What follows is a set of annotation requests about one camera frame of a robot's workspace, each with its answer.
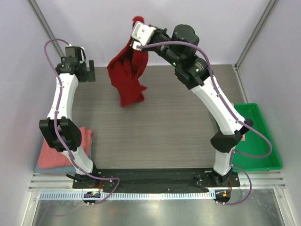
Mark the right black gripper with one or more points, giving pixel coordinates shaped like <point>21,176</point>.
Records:
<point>153,34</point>

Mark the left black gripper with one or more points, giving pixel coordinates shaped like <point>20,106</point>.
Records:
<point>89,76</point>

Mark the red t shirt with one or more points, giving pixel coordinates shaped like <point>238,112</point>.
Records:
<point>124,71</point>

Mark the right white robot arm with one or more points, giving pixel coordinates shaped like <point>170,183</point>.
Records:
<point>193,72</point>

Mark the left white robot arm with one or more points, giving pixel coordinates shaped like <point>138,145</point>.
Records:
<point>58,129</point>

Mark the folded pink t shirt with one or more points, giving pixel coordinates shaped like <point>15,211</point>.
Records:
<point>49,158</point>

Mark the pink t shirt in tray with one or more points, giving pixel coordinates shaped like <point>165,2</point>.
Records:
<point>243,138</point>

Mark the green plastic tray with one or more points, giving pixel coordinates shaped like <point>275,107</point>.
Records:
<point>254,144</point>

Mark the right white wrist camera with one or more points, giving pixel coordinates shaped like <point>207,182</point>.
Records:
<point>141,35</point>

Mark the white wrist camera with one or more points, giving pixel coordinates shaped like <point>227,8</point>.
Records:
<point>141,35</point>
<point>75,54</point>

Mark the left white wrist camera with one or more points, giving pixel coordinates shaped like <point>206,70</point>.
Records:
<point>75,54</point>

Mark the left aluminium frame post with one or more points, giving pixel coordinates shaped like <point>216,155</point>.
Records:
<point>45,26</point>

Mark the aluminium frame post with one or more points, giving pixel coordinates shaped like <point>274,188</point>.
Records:
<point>45,26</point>
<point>256,31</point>

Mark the right aluminium frame post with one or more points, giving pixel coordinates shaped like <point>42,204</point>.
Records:
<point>256,31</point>

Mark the aluminium front rail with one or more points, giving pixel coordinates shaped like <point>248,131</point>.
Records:
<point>258,180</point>

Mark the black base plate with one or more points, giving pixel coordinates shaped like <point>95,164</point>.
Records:
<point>192,179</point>

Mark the perforated white cable duct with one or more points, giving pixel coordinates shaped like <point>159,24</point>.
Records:
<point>95,196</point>

